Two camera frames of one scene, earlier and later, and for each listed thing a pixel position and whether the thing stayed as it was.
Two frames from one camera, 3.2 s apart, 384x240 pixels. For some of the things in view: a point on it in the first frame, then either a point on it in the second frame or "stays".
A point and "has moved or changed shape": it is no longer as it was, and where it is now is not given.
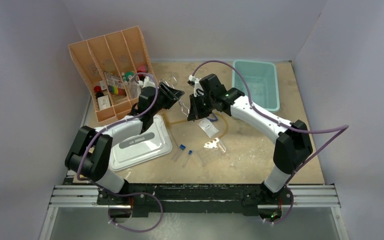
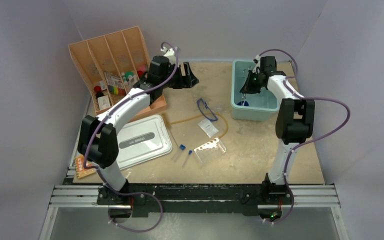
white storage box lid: x=155 y=142 stays
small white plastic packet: x=208 y=128 stays
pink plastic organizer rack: x=111 y=67 stays
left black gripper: x=171 y=95 -> x=188 y=81
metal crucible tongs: x=184 y=109 has moved or changed shape
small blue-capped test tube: x=190 y=153 stays
